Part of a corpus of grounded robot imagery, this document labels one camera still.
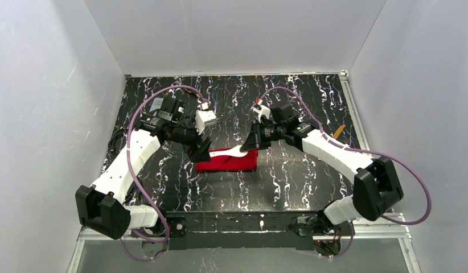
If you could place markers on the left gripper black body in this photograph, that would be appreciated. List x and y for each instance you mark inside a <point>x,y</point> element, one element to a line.
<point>194,142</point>

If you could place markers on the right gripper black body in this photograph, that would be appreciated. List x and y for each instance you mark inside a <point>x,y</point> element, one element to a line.
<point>258,135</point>

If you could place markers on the red cloth napkin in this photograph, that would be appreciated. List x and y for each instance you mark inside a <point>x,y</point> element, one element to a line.
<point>228,163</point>

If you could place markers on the orange wooden fork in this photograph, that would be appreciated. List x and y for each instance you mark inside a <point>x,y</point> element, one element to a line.
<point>339,131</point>

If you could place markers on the white ceramic spoon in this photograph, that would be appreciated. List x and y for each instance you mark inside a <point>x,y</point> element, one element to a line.
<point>233,152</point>

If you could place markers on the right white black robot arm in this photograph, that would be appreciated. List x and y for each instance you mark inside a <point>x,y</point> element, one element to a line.
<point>376,186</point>

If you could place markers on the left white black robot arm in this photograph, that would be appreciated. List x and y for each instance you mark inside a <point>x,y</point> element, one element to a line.
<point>102,205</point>

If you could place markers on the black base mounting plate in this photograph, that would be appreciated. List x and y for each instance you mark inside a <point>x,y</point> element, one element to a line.
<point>235,230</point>

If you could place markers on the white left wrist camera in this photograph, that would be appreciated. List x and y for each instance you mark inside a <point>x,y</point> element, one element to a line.
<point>204,119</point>

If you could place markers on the aluminium frame rail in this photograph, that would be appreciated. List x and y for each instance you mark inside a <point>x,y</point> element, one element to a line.
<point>379,246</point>

